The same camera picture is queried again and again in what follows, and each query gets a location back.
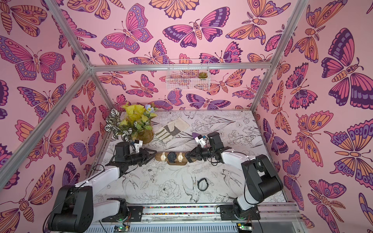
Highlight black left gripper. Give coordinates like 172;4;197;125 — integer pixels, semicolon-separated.
125;148;157;167

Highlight cream strap watch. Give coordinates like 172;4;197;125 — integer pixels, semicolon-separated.
160;151;168;162

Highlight translucent beige watch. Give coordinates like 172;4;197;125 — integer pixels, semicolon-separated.
177;152;184;163

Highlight black chunky sport watch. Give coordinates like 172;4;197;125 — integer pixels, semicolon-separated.
167;151;177;164

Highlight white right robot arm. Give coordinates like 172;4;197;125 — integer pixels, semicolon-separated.
185;132;284;218

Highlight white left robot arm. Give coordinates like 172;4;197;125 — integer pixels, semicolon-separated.
43;140;157;233

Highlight wooden watch stand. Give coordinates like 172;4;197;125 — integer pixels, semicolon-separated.
155;151;189;166

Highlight thin black watch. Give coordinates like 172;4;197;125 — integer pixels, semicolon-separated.
197;178;209;192

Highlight purple pink garden trowel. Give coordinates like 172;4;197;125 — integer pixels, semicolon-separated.
192;133;202;139

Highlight cream grey gardening glove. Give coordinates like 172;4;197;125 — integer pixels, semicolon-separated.
154;118;189;143

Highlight potted plant yellow leaves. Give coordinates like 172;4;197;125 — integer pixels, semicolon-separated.
104;104;158;144

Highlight small green succulent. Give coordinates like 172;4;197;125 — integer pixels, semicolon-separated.
198;72;208;79

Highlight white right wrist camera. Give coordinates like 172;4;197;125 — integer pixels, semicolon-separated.
194;135;208;148

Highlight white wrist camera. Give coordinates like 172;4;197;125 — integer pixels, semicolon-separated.
133;140;143;150
194;135;208;148

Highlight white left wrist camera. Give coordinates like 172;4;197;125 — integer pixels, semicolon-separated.
133;140;143;150

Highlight white wire wall basket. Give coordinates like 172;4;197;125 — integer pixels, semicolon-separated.
164;58;211;91

